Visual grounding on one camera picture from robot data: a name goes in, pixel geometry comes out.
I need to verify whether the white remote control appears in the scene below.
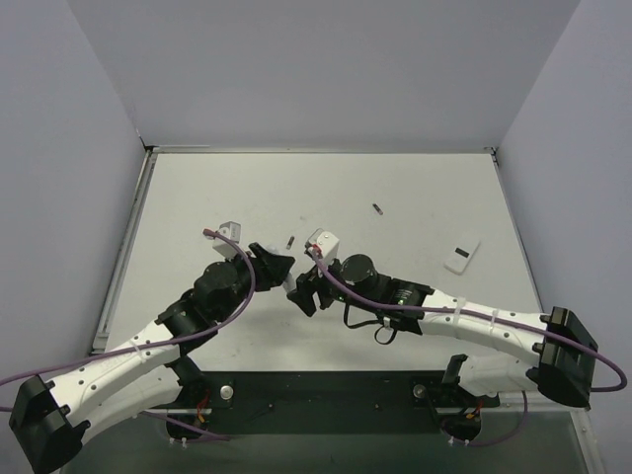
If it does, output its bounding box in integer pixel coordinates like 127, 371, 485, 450
266, 245, 296, 293

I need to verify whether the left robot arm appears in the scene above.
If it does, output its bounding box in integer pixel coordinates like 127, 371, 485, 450
9, 242, 295, 473

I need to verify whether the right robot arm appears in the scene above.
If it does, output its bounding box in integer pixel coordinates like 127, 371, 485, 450
287, 254, 598, 408

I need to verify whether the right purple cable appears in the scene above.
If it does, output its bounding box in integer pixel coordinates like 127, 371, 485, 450
308, 246, 628, 448

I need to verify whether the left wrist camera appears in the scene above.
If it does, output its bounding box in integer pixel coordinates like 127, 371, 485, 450
202, 221, 241, 260

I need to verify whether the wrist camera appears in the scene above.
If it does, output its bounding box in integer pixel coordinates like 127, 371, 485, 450
305, 228, 340, 266
202, 221, 241, 260

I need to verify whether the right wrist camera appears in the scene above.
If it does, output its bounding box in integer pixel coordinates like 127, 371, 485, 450
305, 228, 340, 266

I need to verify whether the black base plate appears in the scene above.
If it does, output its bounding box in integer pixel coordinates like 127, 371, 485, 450
164, 370, 500, 435

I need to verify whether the aluminium frame rail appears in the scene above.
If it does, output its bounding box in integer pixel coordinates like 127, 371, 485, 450
90, 149, 216, 356

